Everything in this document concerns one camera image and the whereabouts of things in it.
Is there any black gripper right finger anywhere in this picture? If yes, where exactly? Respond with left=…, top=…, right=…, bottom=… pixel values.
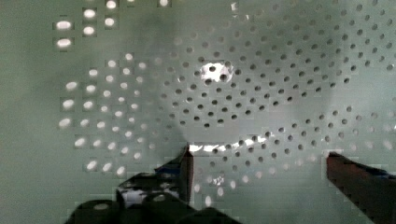
left=326, top=152, right=396, bottom=224

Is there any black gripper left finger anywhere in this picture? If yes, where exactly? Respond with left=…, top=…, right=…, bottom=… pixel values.
left=116, top=145, right=193, bottom=207

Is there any green plastic strainer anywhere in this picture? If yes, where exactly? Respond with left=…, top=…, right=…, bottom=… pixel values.
left=1, top=0, right=395, bottom=224

